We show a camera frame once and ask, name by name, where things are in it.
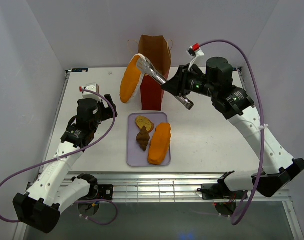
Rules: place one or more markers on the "brown croissant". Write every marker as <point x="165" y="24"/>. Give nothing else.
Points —
<point x="143" y="138"/>

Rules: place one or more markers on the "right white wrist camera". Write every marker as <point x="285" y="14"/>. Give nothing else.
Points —
<point x="195" y="54"/>

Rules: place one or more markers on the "orange loaf bread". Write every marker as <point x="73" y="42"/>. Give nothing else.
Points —
<point x="159" y="144"/>

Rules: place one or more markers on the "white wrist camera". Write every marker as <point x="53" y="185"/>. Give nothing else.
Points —
<point x="195" y="54"/>
<point x="90" y="91"/>

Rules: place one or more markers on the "long oval orange bread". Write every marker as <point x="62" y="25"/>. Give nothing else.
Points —
<point x="131" y="80"/>

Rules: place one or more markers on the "aluminium frame rail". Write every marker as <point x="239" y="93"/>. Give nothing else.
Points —
<point x="168" y="207"/>

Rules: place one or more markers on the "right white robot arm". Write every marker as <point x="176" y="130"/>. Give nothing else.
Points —
<point x="278" y="167"/>

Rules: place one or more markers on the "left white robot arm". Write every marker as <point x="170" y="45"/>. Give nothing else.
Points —
<point x="42" y="204"/>

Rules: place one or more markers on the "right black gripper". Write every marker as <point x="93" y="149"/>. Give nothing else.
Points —
<point x="177" y="83"/>

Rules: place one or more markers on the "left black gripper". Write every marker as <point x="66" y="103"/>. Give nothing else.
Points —
<point x="108" y="113"/>

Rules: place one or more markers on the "toasted bread slice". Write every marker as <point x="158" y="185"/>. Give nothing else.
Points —
<point x="142" y="121"/>

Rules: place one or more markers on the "left blue label sticker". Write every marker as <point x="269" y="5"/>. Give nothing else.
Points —
<point x="79" y="70"/>

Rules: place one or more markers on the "lilac plastic tray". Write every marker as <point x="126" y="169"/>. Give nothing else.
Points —
<point x="135" y="156"/>

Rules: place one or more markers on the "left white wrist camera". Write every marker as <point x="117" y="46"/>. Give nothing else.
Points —
<point x="90" y="91"/>

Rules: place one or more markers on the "metal tongs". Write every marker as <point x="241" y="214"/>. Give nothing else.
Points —
<point x="146" y="67"/>

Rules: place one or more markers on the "red brown paper bag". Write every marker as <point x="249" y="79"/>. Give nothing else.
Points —
<point x="155" y="49"/>

